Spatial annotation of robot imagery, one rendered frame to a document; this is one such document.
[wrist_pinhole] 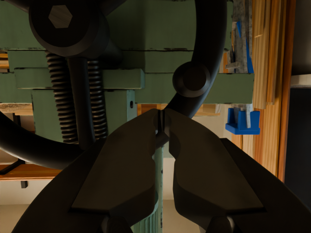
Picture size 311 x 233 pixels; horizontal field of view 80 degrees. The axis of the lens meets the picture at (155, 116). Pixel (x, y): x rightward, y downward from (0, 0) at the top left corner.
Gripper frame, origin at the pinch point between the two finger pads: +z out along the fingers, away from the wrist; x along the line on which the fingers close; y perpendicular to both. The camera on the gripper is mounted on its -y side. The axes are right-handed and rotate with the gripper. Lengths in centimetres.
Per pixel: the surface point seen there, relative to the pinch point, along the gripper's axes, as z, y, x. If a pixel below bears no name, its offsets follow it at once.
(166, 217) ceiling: 150, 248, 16
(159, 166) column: 44, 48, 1
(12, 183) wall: 190, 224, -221
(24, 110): 35, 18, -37
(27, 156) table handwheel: 2.7, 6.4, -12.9
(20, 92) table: 22.4, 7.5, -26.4
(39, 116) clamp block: 12.4, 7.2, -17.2
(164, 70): 23.9, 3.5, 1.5
